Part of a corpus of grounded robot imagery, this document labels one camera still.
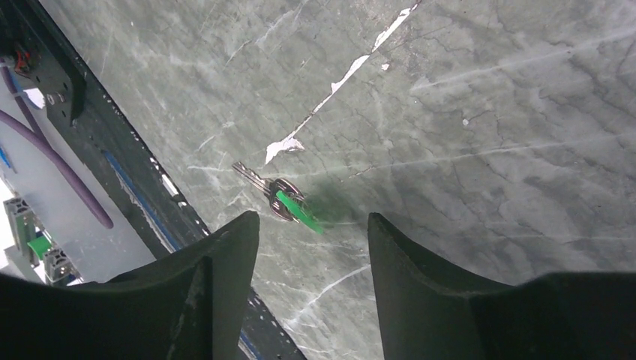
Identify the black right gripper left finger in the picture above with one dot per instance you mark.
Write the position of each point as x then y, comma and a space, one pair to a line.
188, 305

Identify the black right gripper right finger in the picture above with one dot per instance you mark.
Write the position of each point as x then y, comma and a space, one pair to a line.
430, 308

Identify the green plastic key tag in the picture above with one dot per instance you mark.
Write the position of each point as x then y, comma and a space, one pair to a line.
299, 212

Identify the aluminium frame rail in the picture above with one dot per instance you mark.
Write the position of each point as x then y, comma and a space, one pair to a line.
34, 256

